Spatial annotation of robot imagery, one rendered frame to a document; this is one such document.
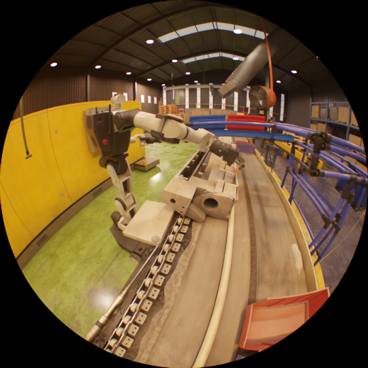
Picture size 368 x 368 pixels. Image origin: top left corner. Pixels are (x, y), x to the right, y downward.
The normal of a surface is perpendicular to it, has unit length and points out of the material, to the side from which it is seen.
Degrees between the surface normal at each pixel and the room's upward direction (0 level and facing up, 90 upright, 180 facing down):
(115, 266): 0
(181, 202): 90
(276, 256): 0
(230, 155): 90
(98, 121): 98
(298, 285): 1
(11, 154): 90
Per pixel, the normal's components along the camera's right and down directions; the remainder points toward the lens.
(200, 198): -0.31, 0.48
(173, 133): 0.01, 0.40
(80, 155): 0.95, 0.14
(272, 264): -0.01, -0.87
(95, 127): 0.81, 0.41
